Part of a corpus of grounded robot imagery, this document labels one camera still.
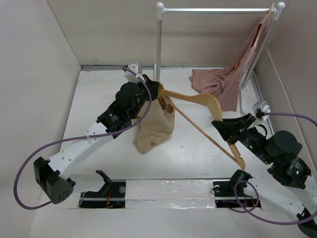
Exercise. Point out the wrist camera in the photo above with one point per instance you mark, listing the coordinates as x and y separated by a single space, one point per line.
260 108
132 72

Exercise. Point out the pink t shirt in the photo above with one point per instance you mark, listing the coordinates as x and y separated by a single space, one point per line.
224 84

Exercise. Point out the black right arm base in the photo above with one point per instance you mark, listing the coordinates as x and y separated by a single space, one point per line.
227 194

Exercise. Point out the white clothes rack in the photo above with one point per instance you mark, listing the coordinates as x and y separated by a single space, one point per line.
279 7

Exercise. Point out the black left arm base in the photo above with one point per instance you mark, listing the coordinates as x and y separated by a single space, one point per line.
110 196

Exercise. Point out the wooden hanger with pink shirt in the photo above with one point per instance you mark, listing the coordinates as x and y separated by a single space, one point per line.
263 24

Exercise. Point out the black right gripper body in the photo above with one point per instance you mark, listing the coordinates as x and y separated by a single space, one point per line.
252 140

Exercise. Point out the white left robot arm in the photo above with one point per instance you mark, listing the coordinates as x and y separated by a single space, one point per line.
53 174

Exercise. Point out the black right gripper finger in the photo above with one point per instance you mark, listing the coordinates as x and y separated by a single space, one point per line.
247 119
229 129

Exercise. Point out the beige t shirt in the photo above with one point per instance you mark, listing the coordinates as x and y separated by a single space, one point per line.
156 127

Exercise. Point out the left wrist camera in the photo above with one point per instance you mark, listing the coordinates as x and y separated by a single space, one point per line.
132 72

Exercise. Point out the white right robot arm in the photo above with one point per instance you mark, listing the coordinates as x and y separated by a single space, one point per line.
281 152

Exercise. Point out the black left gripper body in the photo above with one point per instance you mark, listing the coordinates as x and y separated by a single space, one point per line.
144 91

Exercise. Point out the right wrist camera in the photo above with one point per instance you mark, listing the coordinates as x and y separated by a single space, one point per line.
260 108

